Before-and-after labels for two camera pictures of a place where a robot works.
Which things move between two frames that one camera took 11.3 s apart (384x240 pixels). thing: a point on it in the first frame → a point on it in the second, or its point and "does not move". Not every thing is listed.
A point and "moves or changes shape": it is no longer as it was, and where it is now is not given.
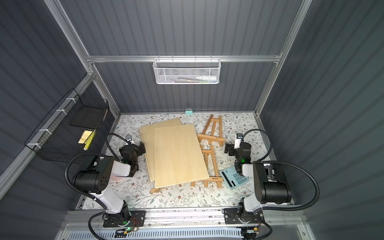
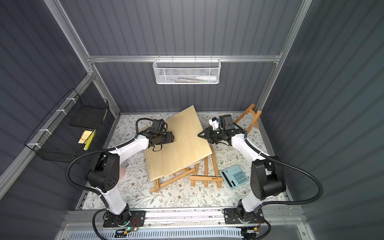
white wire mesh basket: x=188 y=71 does not move
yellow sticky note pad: x=85 y=135 does not move
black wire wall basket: x=67 y=133 does not move
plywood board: x=178 y=159 moves or changes shape
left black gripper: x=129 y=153 → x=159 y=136
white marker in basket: x=212 y=78 does not move
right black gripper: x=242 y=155 → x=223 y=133
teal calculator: x=233 y=178 does not move
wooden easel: x=212 y=138 moves or changes shape
